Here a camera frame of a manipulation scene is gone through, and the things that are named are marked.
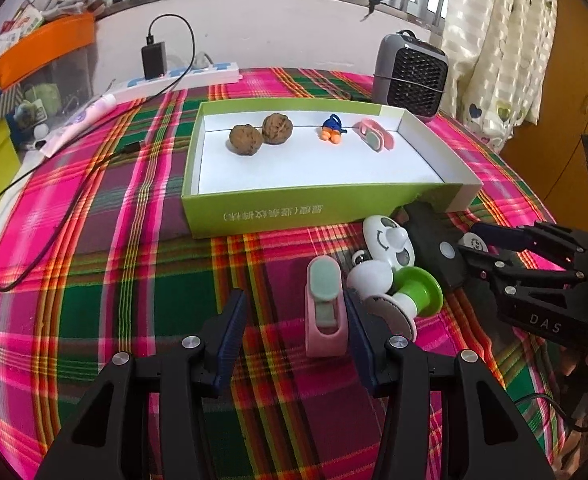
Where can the pink and white tube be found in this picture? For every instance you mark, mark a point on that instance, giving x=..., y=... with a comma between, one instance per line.
x=83, y=120

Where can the wooden cabinet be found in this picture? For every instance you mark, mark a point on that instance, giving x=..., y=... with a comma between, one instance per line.
x=564, y=110

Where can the brown walnut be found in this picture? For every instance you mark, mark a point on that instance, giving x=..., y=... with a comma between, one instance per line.
x=277, y=128
x=246, y=138

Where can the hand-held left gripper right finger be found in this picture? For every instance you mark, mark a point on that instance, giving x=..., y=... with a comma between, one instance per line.
x=361, y=345

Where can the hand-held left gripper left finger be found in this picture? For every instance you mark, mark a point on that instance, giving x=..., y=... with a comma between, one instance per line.
x=231, y=340

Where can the black rectangular device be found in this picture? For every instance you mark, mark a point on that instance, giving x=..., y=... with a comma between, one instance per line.
x=429, y=240

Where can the white lidded jar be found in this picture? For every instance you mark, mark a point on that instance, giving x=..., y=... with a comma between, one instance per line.
x=475, y=243

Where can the colourful paper packets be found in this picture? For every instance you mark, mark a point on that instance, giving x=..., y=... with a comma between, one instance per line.
x=18, y=25

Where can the white power strip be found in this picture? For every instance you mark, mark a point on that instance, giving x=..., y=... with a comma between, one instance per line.
x=208, y=74

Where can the green and white spool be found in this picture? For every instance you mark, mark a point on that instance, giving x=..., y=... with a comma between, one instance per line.
x=419, y=290

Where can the pink and grey plastic clip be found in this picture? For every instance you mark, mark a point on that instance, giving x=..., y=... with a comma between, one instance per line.
x=324, y=330
x=374, y=135

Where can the plaid tablecloth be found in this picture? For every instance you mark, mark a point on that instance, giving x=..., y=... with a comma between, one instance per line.
x=123, y=260

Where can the clear bin with orange lid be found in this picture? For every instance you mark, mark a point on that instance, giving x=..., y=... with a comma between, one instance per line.
x=38, y=45

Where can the white panda toy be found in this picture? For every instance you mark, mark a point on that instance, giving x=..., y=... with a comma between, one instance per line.
x=386, y=237

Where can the black power adapter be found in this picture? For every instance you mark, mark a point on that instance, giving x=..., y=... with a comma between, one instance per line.
x=153, y=62

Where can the white egg-shaped toy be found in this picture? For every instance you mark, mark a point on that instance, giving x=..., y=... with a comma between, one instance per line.
x=371, y=277

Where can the cream heart-print curtain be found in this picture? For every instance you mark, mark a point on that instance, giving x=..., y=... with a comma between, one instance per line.
x=499, y=35

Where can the green round pouch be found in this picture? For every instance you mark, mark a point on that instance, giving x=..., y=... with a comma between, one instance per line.
x=41, y=95

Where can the grey space heater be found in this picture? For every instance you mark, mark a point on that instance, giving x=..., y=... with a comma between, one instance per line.
x=414, y=77

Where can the small white ball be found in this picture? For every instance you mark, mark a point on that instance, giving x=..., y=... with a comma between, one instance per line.
x=41, y=131

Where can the blue orange toy figure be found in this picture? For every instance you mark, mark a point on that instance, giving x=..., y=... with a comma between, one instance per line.
x=330, y=135

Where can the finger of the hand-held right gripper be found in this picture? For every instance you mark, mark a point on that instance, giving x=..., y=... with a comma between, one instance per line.
x=524, y=274
x=494, y=235

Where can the green and white cardboard box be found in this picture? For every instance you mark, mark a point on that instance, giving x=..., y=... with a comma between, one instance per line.
x=284, y=215

